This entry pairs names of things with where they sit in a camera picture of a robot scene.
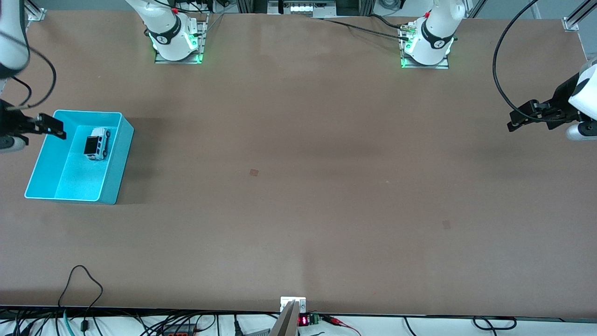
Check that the red digit display module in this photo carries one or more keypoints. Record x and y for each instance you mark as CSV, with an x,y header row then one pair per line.
x,y
304,321

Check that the turquoise plastic bin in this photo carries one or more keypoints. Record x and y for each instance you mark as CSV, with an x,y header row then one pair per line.
x,y
74,186

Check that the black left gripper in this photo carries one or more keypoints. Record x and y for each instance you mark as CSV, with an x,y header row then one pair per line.
x,y
561,101

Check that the grey box with white lights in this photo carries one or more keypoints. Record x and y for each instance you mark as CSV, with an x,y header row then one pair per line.
x,y
303,8

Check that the aluminium camera beam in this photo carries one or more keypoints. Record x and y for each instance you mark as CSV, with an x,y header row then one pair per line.
x,y
285,324

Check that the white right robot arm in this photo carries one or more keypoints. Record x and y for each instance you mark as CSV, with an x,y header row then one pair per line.
x,y
170,37

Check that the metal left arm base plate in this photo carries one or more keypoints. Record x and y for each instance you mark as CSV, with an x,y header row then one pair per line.
x,y
424,66

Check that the white jeep toy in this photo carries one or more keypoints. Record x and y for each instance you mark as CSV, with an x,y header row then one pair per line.
x,y
95,144

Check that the aluminium table corner bracket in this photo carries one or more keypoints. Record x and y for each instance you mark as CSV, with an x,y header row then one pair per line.
x,y
571,24
37,14

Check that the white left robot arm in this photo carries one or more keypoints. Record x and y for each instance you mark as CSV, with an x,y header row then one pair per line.
x,y
433,42

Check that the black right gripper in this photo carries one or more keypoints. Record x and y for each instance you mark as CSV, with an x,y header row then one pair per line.
x,y
10,122

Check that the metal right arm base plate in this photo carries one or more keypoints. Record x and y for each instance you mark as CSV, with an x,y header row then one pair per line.
x,y
177,61

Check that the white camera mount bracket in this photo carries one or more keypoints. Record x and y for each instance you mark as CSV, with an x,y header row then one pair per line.
x,y
284,303

